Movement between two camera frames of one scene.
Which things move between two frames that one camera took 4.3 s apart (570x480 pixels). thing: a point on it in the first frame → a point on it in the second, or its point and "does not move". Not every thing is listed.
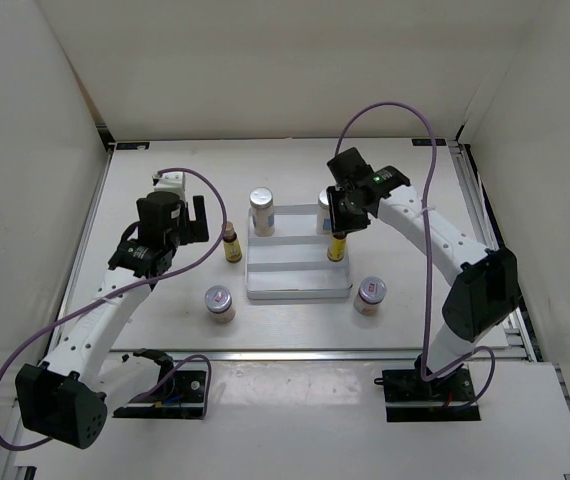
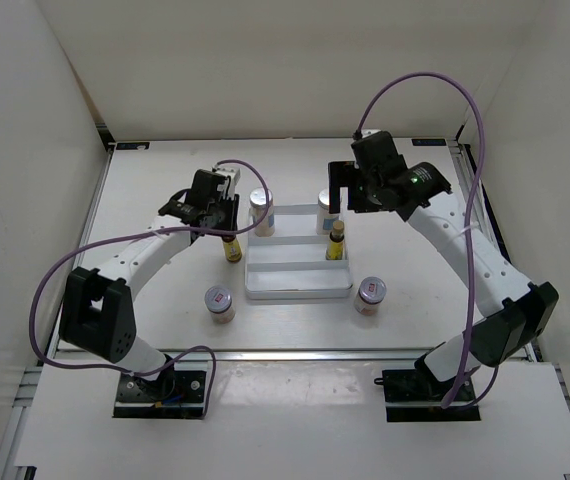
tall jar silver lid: (262, 205) does not move
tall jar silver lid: (323, 199) does not move
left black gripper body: (191, 232) → (227, 218)
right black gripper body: (347, 218) → (340, 182)
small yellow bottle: (337, 247) does not move
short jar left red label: (218, 300) does not move
